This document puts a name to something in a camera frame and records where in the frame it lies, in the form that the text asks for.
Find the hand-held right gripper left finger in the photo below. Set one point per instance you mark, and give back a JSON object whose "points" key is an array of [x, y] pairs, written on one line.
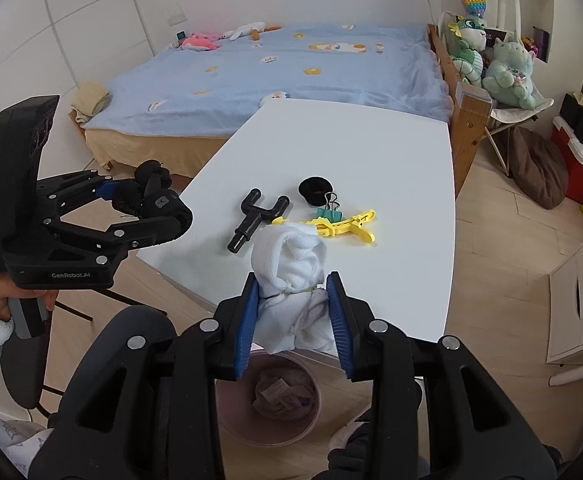
{"points": [[249, 330]]}

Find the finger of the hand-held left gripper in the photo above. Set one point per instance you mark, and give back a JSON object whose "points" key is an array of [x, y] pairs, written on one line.
{"points": [[104, 190], [111, 234]]}

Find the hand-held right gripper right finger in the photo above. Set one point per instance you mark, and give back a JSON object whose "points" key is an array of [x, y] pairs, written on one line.
{"points": [[341, 330]]}

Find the black cloth bundle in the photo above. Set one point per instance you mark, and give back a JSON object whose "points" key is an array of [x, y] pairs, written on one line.
{"points": [[169, 210]]}

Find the white sock bundle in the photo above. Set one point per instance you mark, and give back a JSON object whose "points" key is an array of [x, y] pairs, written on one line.
{"points": [[291, 260]]}

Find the pink plastic bin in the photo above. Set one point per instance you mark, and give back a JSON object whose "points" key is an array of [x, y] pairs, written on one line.
{"points": [[271, 432]]}

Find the yellow clothespin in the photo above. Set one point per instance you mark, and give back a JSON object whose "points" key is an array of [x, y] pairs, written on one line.
{"points": [[346, 225], [281, 220]]}

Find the green binder clip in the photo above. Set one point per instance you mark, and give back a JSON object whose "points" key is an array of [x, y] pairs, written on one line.
{"points": [[331, 214]]}

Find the black Y-shaped pipe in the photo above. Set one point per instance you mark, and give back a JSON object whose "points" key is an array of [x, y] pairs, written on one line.
{"points": [[254, 210]]}

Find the beige folded towel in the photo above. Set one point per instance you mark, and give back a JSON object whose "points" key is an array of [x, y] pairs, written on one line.
{"points": [[89, 100]]}

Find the black shoe white sole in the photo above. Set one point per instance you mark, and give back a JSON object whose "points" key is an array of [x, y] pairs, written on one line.
{"points": [[349, 435]]}

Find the pink plush toy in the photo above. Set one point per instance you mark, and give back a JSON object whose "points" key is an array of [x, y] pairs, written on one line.
{"points": [[199, 42]]}

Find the white goose plush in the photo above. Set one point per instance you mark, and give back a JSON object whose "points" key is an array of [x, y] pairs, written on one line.
{"points": [[244, 30]]}

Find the blue printed blanket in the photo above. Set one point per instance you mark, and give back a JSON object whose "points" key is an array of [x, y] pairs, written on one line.
{"points": [[296, 75]]}

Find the wooden bed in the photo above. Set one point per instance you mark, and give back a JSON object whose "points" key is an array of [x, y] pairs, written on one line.
{"points": [[466, 140]]}

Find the brown bean bag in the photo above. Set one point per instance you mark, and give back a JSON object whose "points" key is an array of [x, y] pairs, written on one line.
{"points": [[539, 170]]}

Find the clear plastic box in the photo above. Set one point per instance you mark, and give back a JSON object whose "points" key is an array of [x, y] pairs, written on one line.
{"points": [[473, 96]]}

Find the white folding chair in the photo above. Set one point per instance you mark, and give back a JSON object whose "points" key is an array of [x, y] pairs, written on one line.
{"points": [[514, 115]]}

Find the red cooler box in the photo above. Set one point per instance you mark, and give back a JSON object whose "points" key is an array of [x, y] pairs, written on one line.
{"points": [[581, 175]]}

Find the green dragon plush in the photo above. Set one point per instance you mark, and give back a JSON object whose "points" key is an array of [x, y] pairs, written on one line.
{"points": [[466, 50]]}

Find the light green dinosaur plush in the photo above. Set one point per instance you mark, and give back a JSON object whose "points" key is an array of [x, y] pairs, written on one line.
{"points": [[509, 72]]}

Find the black card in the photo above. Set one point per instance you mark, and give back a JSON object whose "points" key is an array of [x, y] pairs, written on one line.
{"points": [[496, 35]]}

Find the purple box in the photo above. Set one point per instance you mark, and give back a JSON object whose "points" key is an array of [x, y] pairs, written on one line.
{"points": [[541, 44]]}

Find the white arched tube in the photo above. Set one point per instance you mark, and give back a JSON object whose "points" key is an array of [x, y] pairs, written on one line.
{"points": [[502, 7]]}

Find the wall switch panel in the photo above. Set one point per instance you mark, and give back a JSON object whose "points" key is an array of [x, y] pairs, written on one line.
{"points": [[176, 18]]}

